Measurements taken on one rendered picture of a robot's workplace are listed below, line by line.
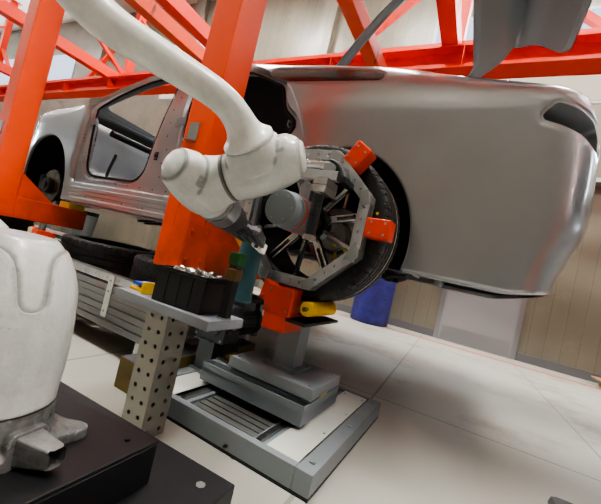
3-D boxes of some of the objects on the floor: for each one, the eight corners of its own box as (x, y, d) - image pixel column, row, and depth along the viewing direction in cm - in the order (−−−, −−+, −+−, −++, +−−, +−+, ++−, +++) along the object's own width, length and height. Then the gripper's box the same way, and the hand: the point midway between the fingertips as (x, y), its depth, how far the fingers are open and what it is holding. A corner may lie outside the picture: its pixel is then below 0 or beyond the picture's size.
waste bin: (97, 242, 877) (104, 215, 879) (75, 239, 825) (83, 210, 828) (84, 238, 901) (90, 212, 903) (61, 235, 849) (69, 207, 852)
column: (163, 432, 117) (191, 312, 118) (137, 443, 108) (169, 313, 109) (144, 420, 122) (172, 305, 123) (118, 429, 113) (148, 305, 114)
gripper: (254, 203, 83) (286, 243, 104) (211, 196, 88) (250, 235, 109) (242, 231, 81) (278, 265, 102) (199, 222, 86) (242, 256, 107)
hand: (259, 245), depth 102 cm, fingers closed
